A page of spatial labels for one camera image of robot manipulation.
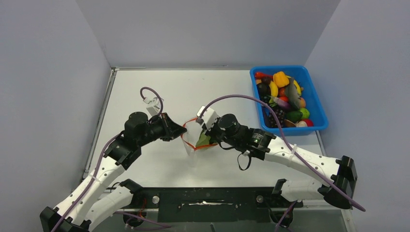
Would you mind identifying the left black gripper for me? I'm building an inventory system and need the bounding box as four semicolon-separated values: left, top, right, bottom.
138;112;187;147

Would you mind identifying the green leafy vegetable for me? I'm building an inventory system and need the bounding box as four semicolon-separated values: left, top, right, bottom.
195;130;218;149

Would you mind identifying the clear zip bag orange zipper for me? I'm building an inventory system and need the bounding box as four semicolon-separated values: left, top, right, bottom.
181;117;218;167

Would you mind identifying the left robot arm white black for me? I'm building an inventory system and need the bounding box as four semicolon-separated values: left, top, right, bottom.
40;112;187;232

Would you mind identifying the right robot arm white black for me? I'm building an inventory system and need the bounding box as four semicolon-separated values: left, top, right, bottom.
202;114;359;209

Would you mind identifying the purple grapes bunch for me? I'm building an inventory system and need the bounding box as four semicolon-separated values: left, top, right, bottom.
268;106;285;128

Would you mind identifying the dark purple plum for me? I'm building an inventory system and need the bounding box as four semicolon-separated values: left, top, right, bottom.
257;83;271;96

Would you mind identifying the red chili pepper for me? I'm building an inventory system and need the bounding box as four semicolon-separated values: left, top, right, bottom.
254;72;273;80

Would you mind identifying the purple eggplant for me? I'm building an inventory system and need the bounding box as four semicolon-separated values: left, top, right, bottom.
273;97;293;111

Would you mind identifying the yellow banana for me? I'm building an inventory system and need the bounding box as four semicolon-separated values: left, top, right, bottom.
269;81;278;97

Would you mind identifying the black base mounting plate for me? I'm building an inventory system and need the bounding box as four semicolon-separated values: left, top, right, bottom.
125;187;291;223

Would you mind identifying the red tomato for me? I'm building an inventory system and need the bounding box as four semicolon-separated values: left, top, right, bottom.
278;87;287;97

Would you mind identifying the green avocado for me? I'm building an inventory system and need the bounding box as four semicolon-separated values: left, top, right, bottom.
285;111;303;123

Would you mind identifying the yellow bell pepper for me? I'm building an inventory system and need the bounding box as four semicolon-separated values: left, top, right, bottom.
273;71;290;88

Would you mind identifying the grey fish toy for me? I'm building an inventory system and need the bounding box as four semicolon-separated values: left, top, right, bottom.
285;77;301;110

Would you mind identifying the green apple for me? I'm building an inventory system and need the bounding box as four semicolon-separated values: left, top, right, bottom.
299;108;310;119

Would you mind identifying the blue plastic bin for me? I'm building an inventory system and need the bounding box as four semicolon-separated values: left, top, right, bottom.
250;65;328;135

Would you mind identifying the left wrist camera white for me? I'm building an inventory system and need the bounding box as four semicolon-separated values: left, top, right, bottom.
143;97;163;116

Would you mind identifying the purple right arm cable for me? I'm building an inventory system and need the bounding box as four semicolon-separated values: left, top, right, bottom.
198;94;366;213

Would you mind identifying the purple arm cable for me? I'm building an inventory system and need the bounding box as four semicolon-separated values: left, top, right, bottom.
198;94;366;213
47;86;164;232

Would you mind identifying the aluminium table edge rail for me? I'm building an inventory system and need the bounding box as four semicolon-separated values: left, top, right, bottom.
82;67;117;180

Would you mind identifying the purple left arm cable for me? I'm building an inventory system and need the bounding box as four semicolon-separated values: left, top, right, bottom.
47;86;164;232

